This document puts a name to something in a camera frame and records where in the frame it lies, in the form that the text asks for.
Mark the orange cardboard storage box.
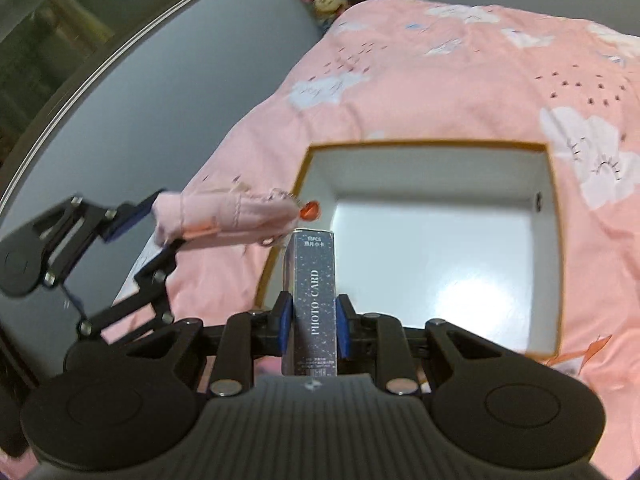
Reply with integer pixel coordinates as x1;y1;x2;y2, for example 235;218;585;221
252;138;565;361

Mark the pink bed duvet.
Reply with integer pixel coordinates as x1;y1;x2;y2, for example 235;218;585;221
0;0;640;480

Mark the white flat box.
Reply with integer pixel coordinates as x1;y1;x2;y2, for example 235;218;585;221
113;236;163;304

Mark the dark photo card box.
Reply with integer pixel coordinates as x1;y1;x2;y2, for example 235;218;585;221
282;229;338;377

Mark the pink fabric pouch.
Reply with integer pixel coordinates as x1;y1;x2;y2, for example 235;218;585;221
152;185;321;246

